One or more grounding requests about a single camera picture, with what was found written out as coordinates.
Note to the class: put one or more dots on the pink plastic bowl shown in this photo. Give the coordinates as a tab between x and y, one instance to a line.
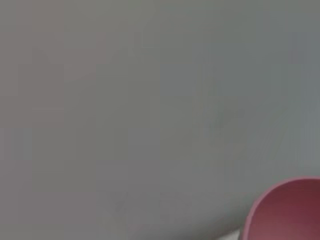
287	210

